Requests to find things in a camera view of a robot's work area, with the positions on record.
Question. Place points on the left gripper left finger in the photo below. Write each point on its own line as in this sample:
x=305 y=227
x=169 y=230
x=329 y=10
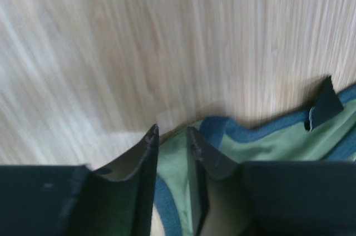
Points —
x=116 y=199

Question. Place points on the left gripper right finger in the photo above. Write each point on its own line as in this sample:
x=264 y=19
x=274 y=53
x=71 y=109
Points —
x=268 y=197

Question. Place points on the green tank top blue trim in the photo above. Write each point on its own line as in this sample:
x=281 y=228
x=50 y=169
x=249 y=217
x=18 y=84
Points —
x=295 y=136

